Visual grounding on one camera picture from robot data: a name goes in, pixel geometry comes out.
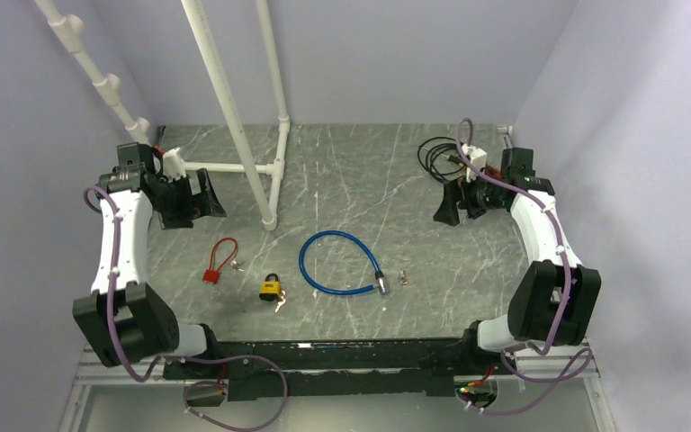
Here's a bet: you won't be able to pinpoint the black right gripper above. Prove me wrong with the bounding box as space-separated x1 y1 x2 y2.
433 167 505 226

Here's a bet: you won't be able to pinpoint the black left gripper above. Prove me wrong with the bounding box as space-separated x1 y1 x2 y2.
154 169 224 230

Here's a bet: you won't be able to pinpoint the red cable padlock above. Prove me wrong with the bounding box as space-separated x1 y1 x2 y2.
202 237 238 284

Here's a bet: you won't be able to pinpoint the blue cable lock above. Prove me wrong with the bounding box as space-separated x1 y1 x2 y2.
297 229 390 297

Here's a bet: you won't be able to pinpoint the yellow padlock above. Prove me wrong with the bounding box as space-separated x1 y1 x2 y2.
258 273 283 302

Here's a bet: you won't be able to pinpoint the keys of yellow padlock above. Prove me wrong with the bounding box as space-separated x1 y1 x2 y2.
274 290 286 313

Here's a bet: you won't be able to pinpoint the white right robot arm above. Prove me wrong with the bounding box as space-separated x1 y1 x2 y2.
434 144 601 374

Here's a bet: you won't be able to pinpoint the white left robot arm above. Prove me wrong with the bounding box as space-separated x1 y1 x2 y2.
72 142 226 378

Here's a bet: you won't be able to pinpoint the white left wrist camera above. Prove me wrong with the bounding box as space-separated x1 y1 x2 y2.
152 146 187 182

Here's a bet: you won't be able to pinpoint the red handled wrench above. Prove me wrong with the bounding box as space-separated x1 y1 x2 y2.
486 166 502 180

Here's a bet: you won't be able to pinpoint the black coiled cable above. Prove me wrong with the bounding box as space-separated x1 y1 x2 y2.
417 136 471 186

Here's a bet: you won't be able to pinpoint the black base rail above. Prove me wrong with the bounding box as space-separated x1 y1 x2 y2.
163 330 509 401

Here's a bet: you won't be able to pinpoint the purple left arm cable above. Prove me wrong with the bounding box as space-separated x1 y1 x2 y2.
83 185 290 432

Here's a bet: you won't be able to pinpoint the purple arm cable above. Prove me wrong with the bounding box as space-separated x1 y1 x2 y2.
83 185 290 432
453 118 594 418

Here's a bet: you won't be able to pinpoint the aluminium extrusion frame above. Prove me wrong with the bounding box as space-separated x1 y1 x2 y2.
58 342 618 432

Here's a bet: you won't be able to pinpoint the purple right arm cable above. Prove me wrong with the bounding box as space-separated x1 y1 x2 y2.
453 118 594 418

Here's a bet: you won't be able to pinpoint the white PVC pipe frame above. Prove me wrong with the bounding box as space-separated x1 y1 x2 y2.
36 1 291 231

